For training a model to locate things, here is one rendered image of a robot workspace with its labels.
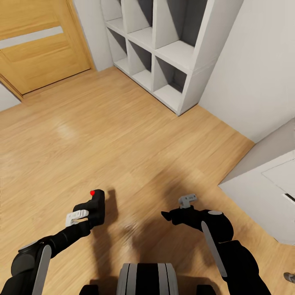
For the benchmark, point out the door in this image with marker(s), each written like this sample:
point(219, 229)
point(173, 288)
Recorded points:
point(41, 43)

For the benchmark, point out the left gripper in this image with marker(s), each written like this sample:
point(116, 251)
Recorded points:
point(79, 230)

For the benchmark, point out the digital camera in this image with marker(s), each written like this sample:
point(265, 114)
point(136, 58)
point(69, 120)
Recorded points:
point(96, 206)

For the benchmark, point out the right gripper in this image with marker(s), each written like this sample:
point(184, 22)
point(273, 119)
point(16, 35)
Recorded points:
point(179, 216)

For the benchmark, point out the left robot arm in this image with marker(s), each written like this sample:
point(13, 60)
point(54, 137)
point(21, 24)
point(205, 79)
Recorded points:
point(29, 267)

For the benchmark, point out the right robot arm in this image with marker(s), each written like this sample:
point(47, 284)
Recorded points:
point(236, 264)

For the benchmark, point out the desk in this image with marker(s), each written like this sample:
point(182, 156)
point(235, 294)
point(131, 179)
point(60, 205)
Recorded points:
point(262, 184)

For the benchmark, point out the robot trunk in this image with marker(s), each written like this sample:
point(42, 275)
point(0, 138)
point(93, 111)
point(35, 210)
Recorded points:
point(147, 279)

